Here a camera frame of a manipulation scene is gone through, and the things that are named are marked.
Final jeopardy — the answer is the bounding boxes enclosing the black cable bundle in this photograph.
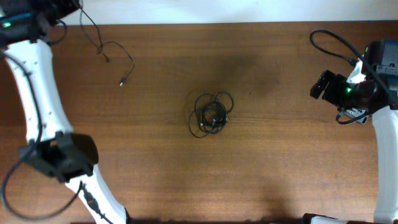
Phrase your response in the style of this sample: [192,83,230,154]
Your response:
[188,90,235,139]

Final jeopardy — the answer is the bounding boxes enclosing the separated black cable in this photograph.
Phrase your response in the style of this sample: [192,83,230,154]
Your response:
[73,0,136,87]

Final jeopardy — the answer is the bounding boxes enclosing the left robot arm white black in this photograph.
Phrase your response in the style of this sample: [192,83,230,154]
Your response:
[1,1,130,223]

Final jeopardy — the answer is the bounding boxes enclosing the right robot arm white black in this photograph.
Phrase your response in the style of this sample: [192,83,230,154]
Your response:
[310,40,397,223]

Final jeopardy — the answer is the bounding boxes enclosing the left camera black cable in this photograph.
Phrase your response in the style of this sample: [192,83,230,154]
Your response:
[0,49,85,222]

